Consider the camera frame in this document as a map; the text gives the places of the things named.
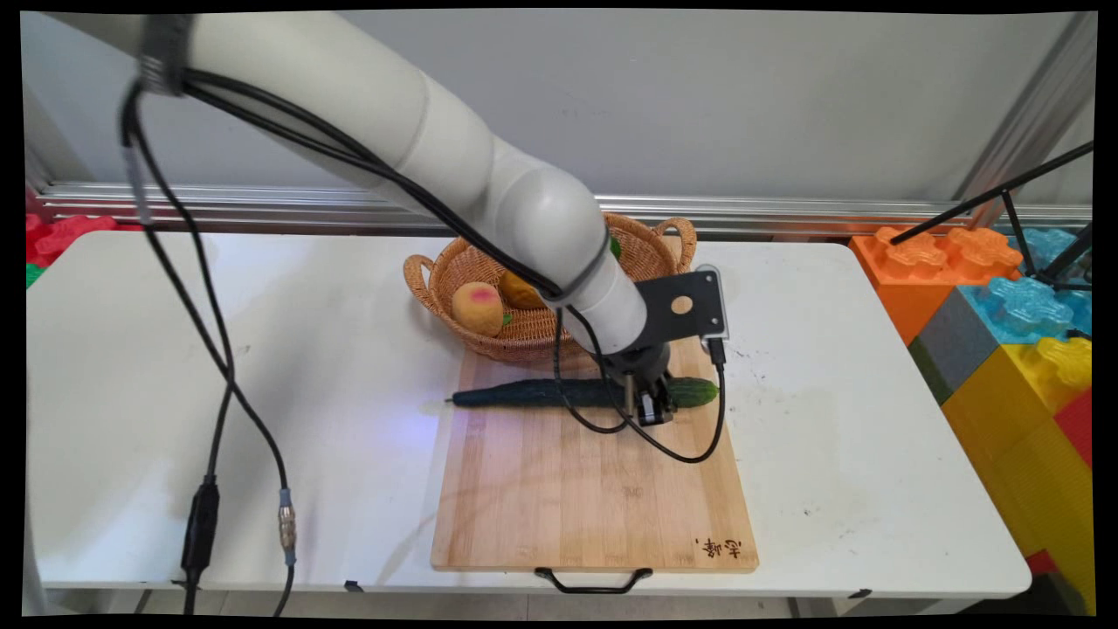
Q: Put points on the dark green cucumber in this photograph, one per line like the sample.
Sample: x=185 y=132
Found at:
x=524 y=395

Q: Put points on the woven wicker basket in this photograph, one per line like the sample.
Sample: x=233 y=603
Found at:
x=445 y=271

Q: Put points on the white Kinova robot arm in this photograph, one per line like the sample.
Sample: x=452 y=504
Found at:
x=437 y=131

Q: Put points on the aluminium diagonal post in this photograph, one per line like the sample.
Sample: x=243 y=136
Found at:
x=1031 y=114

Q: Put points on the green plastic toy piece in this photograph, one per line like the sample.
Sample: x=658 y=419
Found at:
x=32 y=275

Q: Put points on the wooden cutting board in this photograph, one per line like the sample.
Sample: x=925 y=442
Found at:
x=576 y=498

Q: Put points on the aluminium rail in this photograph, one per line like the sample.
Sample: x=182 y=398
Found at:
x=786 y=212

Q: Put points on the yellow big toy brick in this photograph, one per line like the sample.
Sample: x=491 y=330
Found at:
x=1022 y=454

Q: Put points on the blue big toy brick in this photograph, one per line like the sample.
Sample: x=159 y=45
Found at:
x=1031 y=306

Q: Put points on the yellow pink peach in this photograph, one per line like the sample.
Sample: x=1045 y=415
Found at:
x=477 y=307

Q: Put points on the orange big toy brick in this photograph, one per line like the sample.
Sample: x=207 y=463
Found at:
x=908 y=279

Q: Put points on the black tripod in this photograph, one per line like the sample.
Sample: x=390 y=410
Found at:
x=987 y=194

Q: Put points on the green bell pepper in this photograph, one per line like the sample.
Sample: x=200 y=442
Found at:
x=616 y=248

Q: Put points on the red big toy brick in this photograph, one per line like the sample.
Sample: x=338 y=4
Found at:
x=1079 y=428

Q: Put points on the black silver wrist camera bracket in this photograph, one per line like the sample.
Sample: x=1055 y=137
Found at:
x=686 y=306

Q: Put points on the red plastic toy piece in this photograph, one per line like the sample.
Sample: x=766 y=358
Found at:
x=65 y=234

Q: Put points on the grey big toy brick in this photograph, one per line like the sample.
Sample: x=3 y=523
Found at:
x=956 y=345

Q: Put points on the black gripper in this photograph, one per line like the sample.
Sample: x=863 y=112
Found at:
x=638 y=362

